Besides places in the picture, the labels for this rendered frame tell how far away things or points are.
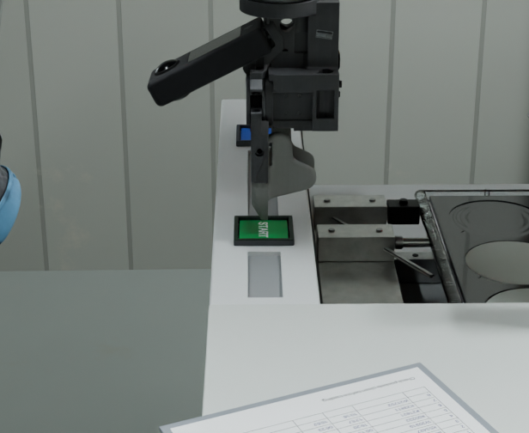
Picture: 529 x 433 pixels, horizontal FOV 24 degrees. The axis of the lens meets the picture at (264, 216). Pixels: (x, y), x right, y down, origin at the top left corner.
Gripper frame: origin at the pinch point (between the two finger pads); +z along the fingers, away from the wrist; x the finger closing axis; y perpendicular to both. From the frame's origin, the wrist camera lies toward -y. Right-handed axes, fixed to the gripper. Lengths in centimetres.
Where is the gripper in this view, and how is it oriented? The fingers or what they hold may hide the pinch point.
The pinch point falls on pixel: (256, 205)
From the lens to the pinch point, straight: 116.5
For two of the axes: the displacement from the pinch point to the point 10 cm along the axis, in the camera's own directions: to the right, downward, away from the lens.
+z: 0.0, 9.1, 4.0
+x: -0.1, -4.0, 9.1
